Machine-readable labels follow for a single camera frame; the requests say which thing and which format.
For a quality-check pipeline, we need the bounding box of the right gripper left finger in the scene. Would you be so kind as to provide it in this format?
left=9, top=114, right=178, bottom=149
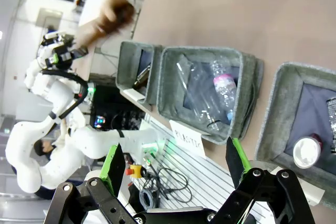
left=51, top=142, right=139, bottom=224

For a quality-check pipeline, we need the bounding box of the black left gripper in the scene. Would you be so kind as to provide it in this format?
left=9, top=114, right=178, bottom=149
left=44, top=46, right=89, bottom=70

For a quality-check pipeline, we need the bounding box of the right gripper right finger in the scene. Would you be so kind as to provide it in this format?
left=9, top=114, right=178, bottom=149
left=214, top=136, right=316, bottom=224

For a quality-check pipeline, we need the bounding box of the maroon can with white end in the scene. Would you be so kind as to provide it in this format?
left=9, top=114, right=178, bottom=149
left=292, top=133, right=324, bottom=169

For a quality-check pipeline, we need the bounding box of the black white patterned can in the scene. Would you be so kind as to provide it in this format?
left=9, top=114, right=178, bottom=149
left=325, top=97, right=336, bottom=154

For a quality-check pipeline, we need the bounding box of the pink label water bottle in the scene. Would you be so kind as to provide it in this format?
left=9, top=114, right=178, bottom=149
left=209, top=59, right=237, bottom=125

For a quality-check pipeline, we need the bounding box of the grey fabric bottle basket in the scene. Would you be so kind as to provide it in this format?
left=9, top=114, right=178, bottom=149
left=115, top=40, right=164, bottom=106

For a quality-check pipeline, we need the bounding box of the grey fabric can basket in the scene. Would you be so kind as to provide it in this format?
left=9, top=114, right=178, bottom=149
left=254, top=61, right=336, bottom=212

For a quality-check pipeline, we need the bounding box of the grey fabric plastic basket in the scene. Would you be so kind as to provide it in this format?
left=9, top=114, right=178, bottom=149
left=156, top=46, right=265, bottom=145

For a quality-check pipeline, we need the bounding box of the person's right hand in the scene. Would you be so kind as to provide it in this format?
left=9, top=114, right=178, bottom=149
left=97, top=0, right=132, bottom=30

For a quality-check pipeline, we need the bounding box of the yellow red emergency stop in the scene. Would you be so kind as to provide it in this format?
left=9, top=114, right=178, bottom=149
left=125, top=163, right=144, bottom=179

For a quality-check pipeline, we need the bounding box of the white table with boxes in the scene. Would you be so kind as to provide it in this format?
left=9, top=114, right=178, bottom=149
left=78, top=0, right=144, bottom=51

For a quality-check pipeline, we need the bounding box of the black computer tower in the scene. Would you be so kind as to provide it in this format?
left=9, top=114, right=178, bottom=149
left=90, top=84, right=148, bottom=131

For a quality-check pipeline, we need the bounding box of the white BOTTLE paper label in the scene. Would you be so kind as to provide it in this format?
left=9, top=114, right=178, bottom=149
left=122, top=88, right=147, bottom=103

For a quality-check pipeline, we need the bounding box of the seated dark haired person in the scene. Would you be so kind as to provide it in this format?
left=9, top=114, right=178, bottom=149
left=33, top=139, right=58, bottom=162

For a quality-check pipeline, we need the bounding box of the white PLASTIC paper label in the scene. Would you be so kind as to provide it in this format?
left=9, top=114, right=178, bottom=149
left=169, top=119, right=207, bottom=159

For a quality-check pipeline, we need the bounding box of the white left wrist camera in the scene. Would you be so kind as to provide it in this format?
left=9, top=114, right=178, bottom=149
left=41, top=31, right=74, bottom=49

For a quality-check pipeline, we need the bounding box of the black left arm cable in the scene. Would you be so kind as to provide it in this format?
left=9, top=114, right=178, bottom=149
left=41, top=68, right=89, bottom=120

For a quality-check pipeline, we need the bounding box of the grey coiled cable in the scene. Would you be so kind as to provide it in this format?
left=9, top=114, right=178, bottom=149
left=138, top=187, right=156, bottom=208

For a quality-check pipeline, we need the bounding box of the ribbed aluminium base plate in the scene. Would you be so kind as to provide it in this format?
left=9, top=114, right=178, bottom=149
left=141, top=117, right=266, bottom=212

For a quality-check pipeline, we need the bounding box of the black loose cable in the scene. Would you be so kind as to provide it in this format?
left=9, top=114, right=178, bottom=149
left=143, top=155, right=193, bottom=204

